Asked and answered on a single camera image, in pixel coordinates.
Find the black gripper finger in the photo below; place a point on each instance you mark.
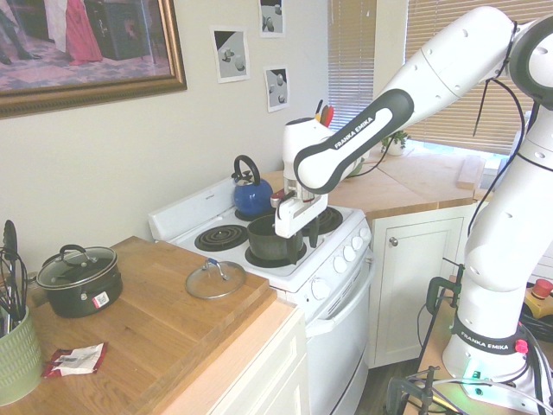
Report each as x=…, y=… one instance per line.
x=297, y=248
x=314, y=233

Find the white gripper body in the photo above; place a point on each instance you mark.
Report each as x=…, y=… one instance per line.
x=296, y=214

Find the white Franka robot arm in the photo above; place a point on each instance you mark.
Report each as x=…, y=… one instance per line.
x=453, y=56

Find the small plant in white pot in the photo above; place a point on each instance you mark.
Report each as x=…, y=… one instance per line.
x=395, y=147

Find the black stock pot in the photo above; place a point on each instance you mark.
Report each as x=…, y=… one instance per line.
x=82, y=300

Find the large black coil burner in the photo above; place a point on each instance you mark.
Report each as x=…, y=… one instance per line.
x=330, y=218

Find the dark green saucepan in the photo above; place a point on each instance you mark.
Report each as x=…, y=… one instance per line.
x=265, y=244

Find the white stove knob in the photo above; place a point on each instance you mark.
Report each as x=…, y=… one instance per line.
x=319, y=289
x=339, y=264
x=365, y=234
x=350, y=253
x=357, y=243

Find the green bowl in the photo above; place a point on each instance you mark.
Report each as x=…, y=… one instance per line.
x=358, y=167

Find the metal cabinet knob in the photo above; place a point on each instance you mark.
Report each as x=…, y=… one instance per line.
x=393, y=242

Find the red knife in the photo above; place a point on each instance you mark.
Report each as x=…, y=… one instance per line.
x=329, y=117

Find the white electric stove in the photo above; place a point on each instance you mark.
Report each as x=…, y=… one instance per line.
x=341, y=346

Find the white cabinet with knob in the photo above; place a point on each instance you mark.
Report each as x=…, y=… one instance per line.
x=415, y=302

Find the paper print of grey objects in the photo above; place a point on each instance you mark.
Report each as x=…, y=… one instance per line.
x=230, y=54
x=272, y=17
x=277, y=88

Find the white drawer cabinet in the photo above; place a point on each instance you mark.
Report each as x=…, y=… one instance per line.
x=268, y=372

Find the dark green screw clamp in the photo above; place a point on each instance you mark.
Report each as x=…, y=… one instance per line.
x=395, y=391
x=434, y=287

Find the narrow wooden window blind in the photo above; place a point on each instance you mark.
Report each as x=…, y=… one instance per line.
x=351, y=65

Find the wide wooden window blind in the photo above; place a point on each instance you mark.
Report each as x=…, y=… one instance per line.
x=436, y=125

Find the light wooden plank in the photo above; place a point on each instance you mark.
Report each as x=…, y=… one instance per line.
x=472, y=173

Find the red emergency stop button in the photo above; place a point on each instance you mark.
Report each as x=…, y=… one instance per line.
x=542, y=287

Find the red and white packet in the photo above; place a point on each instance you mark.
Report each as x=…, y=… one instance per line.
x=73, y=359

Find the gold framed painting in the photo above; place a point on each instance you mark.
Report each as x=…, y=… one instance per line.
x=86, y=43

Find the black kitchen spoon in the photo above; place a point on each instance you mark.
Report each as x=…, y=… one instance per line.
x=10, y=235

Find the green ribbed utensil holder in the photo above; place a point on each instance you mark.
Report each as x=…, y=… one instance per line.
x=17, y=359

